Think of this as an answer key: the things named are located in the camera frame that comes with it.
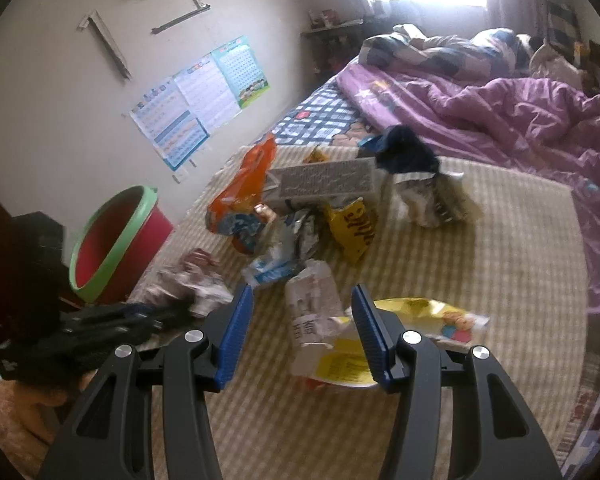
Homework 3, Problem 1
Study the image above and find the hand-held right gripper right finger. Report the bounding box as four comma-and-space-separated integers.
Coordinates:
351, 284, 563, 480

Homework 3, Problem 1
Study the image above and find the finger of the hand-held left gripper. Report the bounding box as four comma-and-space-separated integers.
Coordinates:
62, 301, 156, 326
115, 310, 196, 348

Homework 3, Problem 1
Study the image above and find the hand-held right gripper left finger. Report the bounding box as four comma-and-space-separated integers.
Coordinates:
40, 284, 255, 480

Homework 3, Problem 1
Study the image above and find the red white wrapper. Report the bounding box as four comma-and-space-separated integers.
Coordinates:
150, 247, 235, 318

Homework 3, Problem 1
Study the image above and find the red bucket with green rim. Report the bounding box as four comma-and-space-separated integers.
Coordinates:
69, 185, 175, 306

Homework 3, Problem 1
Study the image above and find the white paper packet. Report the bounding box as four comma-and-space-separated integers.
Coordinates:
285, 259, 348, 376

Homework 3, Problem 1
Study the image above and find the orange snack packet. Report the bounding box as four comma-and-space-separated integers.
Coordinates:
206, 132, 279, 256

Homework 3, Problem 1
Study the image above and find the silver packet with black print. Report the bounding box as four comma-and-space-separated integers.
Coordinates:
265, 156, 382, 213

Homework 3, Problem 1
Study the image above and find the person's left forearm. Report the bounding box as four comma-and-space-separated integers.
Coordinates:
0, 377, 68, 480

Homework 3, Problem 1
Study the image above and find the yellow white plastic bag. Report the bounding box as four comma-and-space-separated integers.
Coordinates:
305, 297, 491, 392

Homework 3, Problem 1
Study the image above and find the blue white packet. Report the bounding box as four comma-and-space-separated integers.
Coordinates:
242, 254, 303, 289

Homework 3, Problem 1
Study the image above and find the black box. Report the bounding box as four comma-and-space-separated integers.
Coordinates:
10, 211, 67, 271

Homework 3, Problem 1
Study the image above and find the yellow snack packet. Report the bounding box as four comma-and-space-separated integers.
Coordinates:
324, 197, 379, 267

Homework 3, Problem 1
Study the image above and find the crumpled silver snack packet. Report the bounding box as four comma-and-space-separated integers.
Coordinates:
267, 205, 326, 261

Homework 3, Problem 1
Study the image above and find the woven straw mat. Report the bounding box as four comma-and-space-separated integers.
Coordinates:
130, 142, 596, 480

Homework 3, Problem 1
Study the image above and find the dark blue cloth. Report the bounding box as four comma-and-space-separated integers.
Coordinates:
358, 125, 441, 177

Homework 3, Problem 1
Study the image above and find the blue grid bed sheet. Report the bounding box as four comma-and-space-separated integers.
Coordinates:
271, 72, 376, 148

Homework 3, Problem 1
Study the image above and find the purple quilt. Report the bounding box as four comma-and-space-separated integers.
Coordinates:
337, 62, 600, 316

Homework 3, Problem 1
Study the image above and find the blue plaid quilt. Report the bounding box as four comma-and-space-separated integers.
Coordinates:
357, 25, 531, 81

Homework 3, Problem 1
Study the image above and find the dark wooden desk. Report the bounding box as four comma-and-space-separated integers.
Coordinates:
300, 10, 376, 76

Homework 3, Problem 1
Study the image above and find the beige pillow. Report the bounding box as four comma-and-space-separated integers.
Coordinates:
530, 40, 588, 91

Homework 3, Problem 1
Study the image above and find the blue chart wall poster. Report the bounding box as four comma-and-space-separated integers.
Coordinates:
130, 77, 211, 172

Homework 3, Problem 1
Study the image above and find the white chart wall poster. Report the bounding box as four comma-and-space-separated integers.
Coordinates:
172, 53, 241, 133

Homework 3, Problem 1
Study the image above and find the folded metal wall hanger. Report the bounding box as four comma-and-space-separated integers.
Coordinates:
77, 8, 132, 81

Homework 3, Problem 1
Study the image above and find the green edged chart wall poster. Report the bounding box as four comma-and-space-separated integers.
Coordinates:
211, 35, 271, 108

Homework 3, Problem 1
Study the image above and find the metal wall rail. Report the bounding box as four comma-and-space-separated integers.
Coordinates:
151, 0, 212, 36

